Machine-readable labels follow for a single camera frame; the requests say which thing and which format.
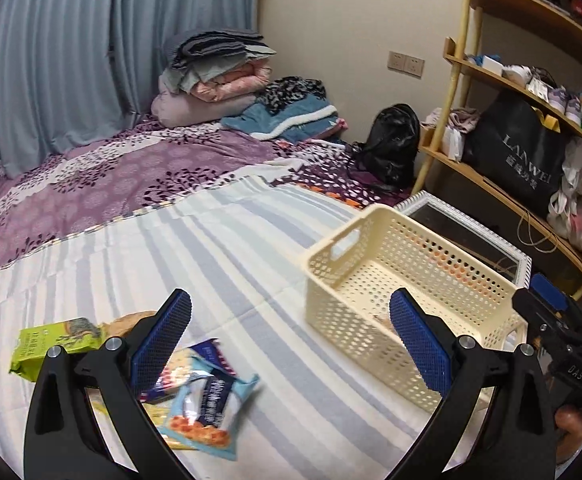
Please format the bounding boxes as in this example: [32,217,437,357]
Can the pink folded quilt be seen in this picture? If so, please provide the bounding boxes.
[189,61,271,103]

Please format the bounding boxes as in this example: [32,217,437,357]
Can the purple sneakers on shelf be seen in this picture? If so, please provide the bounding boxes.
[548,86,582,126]

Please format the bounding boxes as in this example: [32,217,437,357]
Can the folded grey blankets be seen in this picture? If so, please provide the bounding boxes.
[161,28,276,93]

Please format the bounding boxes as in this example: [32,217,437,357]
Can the small green yellow snack pack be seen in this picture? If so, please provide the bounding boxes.
[87,389,193,451]

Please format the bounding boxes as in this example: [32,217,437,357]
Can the wooden bamboo shelf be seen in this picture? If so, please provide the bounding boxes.
[416,0,582,295]

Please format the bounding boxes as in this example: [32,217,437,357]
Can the person's right hand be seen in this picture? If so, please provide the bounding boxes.
[554,405,582,465]

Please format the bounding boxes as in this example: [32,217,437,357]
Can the light blue snack bag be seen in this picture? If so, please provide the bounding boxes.
[159,356,259,462]

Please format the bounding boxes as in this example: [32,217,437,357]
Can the green seaweed snack bag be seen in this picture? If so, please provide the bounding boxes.
[9,318,105,382]

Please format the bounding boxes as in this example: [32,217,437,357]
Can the striped white blue bedsheet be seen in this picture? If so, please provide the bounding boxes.
[0,177,432,479]

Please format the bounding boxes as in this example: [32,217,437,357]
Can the brown paper snack bag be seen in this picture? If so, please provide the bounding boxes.
[100,311,154,340]

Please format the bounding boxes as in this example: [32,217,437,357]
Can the pink clothes on shelf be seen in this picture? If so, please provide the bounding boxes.
[419,107,480,162]

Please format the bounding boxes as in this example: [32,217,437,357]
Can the black leopard print cloth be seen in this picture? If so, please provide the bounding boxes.
[256,76,327,115]

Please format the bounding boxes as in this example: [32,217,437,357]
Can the white plastic bags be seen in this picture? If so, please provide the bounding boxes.
[547,138,582,252]

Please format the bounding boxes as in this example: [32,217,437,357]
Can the blue grey curtain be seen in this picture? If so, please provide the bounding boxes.
[0,0,257,178]

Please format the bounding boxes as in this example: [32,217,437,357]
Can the blue soda biscuit pack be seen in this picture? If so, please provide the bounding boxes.
[139,338,236,403]

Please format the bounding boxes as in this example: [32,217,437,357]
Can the black LANWEI shopping bag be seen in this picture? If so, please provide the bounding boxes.
[462,91,570,218]

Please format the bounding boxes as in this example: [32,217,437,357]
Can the cream perforated plastic basket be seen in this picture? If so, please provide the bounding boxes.
[301,205,526,412]

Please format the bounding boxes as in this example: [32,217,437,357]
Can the black backpack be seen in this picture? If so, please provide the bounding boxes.
[351,103,420,193]

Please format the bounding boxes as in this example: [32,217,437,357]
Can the white framed glass side table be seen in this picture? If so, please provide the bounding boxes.
[395,191,532,288]

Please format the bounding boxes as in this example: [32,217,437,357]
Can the blue folded blanket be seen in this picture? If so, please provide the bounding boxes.
[221,94,338,141]

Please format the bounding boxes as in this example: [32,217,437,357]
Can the beige wall socket plate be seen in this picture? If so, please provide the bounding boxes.
[387,51,425,78]

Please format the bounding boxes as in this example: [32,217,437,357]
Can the lilac pillow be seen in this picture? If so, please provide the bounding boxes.
[151,78,256,128]

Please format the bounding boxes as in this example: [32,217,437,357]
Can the purple floral bedspread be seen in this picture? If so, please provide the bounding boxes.
[0,120,409,268]

